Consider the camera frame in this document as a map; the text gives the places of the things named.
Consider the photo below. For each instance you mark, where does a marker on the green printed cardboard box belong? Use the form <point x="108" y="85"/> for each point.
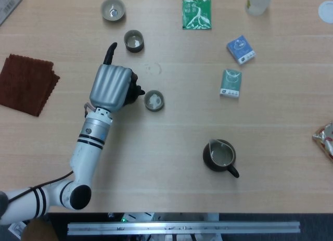
<point x="7" y="4"/>

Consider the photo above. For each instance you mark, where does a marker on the blue tissue pack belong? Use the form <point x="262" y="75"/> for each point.
<point x="239" y="48"/>

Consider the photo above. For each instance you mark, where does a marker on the orange object under table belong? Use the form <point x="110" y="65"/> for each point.
<point x="39" y="231"/>

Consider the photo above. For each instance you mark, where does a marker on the green tissue pack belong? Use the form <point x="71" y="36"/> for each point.
<point x="230" y="82"/>

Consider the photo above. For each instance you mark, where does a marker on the green tea packet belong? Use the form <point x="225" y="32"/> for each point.
<point x="196" y="14"/>

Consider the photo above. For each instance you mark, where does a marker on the white round table grommet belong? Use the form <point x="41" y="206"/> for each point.
<point x="327" y="12"/>

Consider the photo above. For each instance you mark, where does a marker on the dark cylindrical teacup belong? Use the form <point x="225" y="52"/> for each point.
<point x="130" y="49"/>
<point x="154" y="100"/>

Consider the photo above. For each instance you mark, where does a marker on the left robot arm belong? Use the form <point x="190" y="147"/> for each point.
<point x="86" y="152"/>

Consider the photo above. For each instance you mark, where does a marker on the brown folded cloth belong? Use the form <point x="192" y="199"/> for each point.
<point x="23" y="82"/>

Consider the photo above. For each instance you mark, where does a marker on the grey shallow tea bowl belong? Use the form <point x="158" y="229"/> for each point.
<point x="106" y="14"/>

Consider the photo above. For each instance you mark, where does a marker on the frosted bottle with wooden cap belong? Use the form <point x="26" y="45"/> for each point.
<point x="257" y="4"/>

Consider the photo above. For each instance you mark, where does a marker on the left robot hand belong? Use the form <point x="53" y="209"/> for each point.
<point x="109" y="87"/>

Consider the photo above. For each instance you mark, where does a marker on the white square floor plate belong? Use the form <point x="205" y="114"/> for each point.
<point x="18" y="229"/>

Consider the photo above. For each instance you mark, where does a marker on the silver foil snack bag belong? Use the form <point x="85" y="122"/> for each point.
<point x="325" y="142"/>

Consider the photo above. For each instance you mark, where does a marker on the aluminium rail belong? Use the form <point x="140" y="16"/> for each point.
<point x="182" y="228"/>

